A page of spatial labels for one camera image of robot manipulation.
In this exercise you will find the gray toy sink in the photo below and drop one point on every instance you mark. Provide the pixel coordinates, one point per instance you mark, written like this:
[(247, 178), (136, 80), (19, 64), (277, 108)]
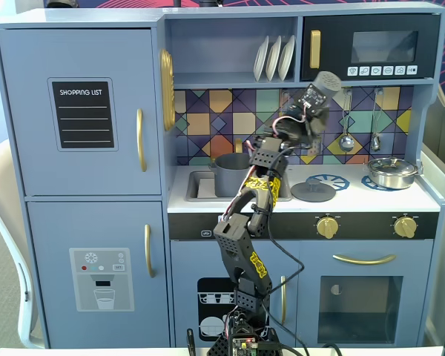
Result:
[(193, 185)]

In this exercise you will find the gold toy faucet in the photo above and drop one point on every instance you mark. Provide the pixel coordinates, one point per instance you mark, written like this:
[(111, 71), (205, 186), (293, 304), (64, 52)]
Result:
[(238, 145)]

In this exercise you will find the blue toy kitchen unit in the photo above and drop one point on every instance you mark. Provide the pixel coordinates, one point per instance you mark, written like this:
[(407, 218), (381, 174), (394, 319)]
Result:
[(226, 48)]

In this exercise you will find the black microwave door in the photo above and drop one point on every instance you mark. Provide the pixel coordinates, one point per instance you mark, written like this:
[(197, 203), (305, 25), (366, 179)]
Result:
[(333, 44)]

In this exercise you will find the white toy plate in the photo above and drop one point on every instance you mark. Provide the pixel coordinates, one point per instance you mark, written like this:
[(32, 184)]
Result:
[(260, 61), (273, 61), (286, 59)]

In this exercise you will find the gray salt shaker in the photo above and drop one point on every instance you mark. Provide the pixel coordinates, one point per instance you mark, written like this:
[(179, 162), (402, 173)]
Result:
[(328, 83)]

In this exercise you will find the blue oven door with window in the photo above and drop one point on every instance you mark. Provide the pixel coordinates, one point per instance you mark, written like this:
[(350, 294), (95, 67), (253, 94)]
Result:
[(311, 267)]

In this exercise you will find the steel slotted spatula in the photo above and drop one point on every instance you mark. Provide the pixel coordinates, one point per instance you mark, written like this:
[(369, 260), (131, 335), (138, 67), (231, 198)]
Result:
[(314, 150)]

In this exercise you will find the steel pot with lid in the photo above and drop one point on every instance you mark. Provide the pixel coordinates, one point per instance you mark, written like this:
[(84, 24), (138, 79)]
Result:
[(393, 174)]

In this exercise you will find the gray plastic pot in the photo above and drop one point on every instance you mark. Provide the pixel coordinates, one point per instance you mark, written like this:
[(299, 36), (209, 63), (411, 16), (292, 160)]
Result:
[(226, 178)]

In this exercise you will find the red and black robot base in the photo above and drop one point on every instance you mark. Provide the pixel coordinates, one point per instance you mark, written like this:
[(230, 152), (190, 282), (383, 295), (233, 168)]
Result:
[(217, 345)]

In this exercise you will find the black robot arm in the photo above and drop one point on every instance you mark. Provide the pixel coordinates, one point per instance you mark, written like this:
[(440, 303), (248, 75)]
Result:
[(241, 244)]

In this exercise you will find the freezer door with dispenser print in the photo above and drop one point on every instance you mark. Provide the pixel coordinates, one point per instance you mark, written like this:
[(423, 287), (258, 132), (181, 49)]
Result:
[(52, 241)]

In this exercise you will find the gold toy telephone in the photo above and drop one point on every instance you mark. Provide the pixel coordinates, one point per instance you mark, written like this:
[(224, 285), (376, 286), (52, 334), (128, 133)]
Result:
[(167, 89)]

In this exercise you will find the gold stove knob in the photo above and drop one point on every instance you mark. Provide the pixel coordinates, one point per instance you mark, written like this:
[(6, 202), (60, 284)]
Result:
[(327, 227), (405, 227)]

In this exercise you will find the fridge door with shopping list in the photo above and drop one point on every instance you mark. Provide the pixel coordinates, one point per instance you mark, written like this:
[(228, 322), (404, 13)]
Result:
[(29, 148)]

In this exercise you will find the steel serving spoon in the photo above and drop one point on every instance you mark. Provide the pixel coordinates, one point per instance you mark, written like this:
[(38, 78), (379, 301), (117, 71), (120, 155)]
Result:
[(374, 144)]

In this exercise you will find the steel ladle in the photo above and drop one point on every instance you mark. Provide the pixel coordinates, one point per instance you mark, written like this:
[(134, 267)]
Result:
[(346, 142)]

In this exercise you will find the gray pot lid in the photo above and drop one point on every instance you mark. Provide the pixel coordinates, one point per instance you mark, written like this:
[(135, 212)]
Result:
[(313, 193)]

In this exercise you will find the white plastic chair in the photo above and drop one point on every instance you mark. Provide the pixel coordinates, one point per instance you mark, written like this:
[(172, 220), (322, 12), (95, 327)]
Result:
[(0, 178)]

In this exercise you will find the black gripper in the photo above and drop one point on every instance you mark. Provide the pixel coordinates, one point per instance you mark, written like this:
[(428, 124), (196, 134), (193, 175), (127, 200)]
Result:
[(316, 125)]

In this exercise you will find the black table clamp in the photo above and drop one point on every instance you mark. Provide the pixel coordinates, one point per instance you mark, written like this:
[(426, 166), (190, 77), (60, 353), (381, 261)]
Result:
[(190, 341)]

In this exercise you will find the small wrist camera board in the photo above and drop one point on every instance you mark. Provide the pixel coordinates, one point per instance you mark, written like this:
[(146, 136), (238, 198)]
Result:
[(312, 96)]

